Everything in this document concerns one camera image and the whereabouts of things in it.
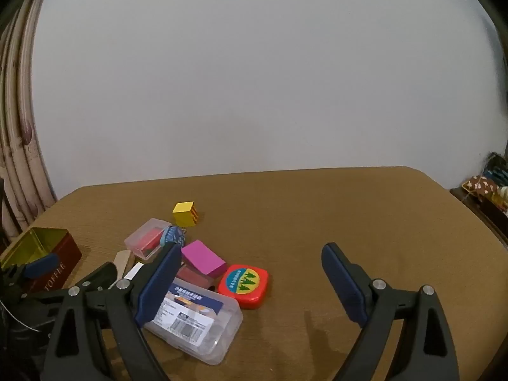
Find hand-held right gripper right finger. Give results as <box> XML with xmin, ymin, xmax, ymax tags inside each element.
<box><xmin>321</xmin><ymin>242</ymin><xmax>461</xmax><ymax>381</ymax></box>

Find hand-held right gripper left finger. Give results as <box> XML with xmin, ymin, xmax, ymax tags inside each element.
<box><xmin>42</xmin><ymin>242</ymin><xmax>183</xmax><ymax>381</ymax></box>

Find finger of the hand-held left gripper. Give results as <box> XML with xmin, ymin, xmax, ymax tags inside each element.
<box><xmin>0</xmin><ymin>254</ymin><xmax>59</xmax><ymax>298</ymax></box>
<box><xmin>73</xmin><ymin>261</ymin><xmax>117</xmax><ymax>291</ymax></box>

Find wooden piece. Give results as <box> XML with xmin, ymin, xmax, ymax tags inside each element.
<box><xmin>113</xmin><ymin>250</ymin><xmax>132</xmax><ymax>278</ymax></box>

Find red tin box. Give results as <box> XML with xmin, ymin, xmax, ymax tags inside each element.
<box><xmin>0</xmin><ymin>227</ymin><xmax>83</xmax><ymax>292</ymax></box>

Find dark red block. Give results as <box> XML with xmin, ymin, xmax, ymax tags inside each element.
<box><xmin>176</xmin><ymin>266</ymin><xmax>217</xmax><ymax>292</ymax></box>

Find small clear box red contents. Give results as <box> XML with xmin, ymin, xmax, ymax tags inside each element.
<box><xmin>124</xmin><ymin>218</ymin><xmax>172</xmax><ymax>262</ymax></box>

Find clear plastic box with label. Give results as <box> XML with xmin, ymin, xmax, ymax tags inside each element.
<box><xmin>143</xmin><ymin>277</ymin><xmax>244</xmax><ymax>366</ymax></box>

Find pink block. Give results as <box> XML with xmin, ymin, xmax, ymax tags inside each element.
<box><xmin>181</xmin><ymin>240</ymin><xmax>227</xmax><ymax>279</ymax></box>

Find blue keychain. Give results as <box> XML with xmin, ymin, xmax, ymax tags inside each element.
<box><xmin>160</xmin><ymin>225</ymin><xmax>187</xmax><ymax>249</ymax></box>

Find red tape measure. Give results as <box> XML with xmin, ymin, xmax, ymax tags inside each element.
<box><xmin>217</xmin><ymin>264</ymin><xmax>269</xmax><ymax>310</ymax></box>

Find yellow striped cube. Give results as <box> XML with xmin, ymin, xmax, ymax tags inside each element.
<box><xmin>172</xmin><ymin>202</ymin><xmax>199</xmax><ymax>228</ymax></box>

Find beige patterned curtain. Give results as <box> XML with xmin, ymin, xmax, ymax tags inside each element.
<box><xmin>0</xmin><ymin>0</ymin><xmax>58</xmax><ymax>243</ymax></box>

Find brown floral cloth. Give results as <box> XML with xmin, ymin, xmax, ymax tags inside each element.
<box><xmin>462</xmin><ymin>177</ymin><xmax>501</xmax><ymax>204</ymax></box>

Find yellow items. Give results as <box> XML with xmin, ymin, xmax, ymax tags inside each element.
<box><xmin>492</xmin><ymin>186</ymin><xmax>508</xmax><ymax>212</ymax></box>

